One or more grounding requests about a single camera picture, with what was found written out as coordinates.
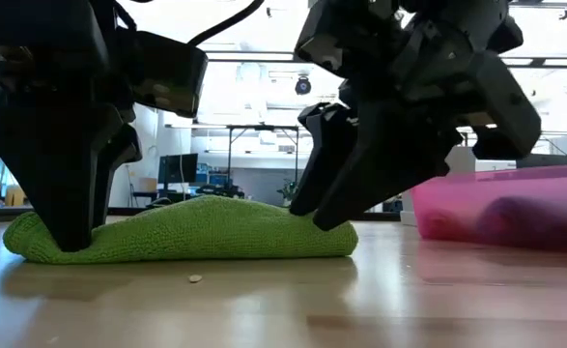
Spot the black ceiling spotlight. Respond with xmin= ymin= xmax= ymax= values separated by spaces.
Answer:
xmin=294 ymin=75 xmax=313 ymax=97

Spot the pink plastic basket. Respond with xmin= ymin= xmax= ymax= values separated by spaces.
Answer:
xmin=410 ymin=163 xmax=567 ymax=255

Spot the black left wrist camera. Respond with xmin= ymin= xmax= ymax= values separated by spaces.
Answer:
xmin=127 ymin=29 xmax=210 ymax=120

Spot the black metal station frame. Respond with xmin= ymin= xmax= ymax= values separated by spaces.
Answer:
xmin=224 ymin=124 xmax=303 ymax=194

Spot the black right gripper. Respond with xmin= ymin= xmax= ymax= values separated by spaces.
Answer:
xmin=289 ymin=0 xmax=488 ymax=233

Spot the yellow box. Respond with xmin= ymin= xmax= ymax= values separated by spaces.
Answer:
xmin=4 ymin=187 xmax=27 ymax=209

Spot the white hexagonal planter pot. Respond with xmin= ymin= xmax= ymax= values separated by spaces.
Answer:
xmin=400 ymin=145 xmax=478 ymax=227

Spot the black computer monitor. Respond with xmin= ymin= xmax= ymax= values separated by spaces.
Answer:
xmin=157 ymin=153 xmax=200 ymax=186
xmin=514 ymin=153 xmax=567 ymax=170

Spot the bright green microfiber towel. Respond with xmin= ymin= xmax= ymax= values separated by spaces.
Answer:
xmin=2 ymin=193 xmax=360 ymax=266

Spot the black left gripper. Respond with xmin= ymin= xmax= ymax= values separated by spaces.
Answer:
xmin=0 ymin=0 xmax=144 ymax=254

